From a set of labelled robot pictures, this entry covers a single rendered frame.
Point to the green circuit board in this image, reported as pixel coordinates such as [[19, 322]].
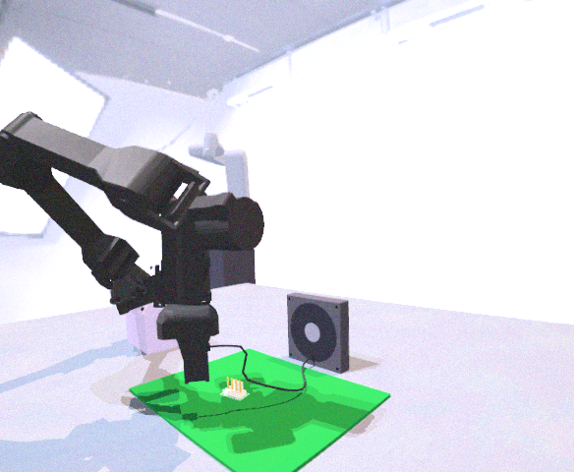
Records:
[[248, 427]]

